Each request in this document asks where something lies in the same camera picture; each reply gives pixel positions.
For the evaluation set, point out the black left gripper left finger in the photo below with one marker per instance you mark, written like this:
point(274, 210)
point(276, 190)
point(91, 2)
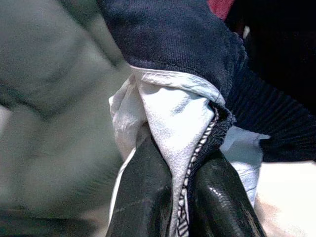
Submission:
point(145, 187)

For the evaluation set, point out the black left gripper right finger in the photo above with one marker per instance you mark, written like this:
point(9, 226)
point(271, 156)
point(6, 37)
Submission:
point(217, 197)

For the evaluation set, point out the navy shorts with white lining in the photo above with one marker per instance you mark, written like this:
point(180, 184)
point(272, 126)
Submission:
point(172, 37)

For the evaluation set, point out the red plastic hanger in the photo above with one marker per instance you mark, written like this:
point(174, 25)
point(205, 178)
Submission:
point(219, 8)

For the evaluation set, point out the grey-green leather sofa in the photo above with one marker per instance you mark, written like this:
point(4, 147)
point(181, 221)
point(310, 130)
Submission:
point(49, 86)

